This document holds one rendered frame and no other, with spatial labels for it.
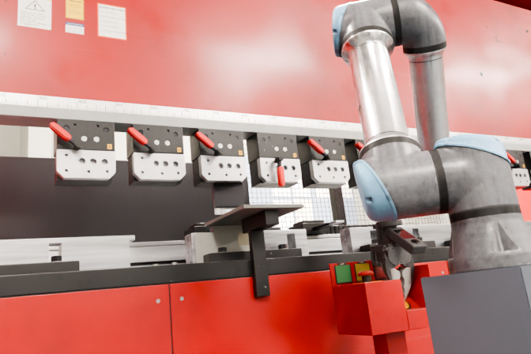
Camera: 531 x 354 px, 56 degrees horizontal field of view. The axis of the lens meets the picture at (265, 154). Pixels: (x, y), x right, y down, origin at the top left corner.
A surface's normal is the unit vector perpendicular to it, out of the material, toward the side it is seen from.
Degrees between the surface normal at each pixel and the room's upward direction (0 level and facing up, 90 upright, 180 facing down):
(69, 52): 90
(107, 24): 90
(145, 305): 90
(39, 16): 90
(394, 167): 72
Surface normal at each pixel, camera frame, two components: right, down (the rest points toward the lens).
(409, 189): -0.16, 0.04
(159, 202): 0.47, -0.29
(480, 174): -0.20, -0.25
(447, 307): -0.81, -0.07
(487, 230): -0.43, -0.49
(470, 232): -0.74, -0.39
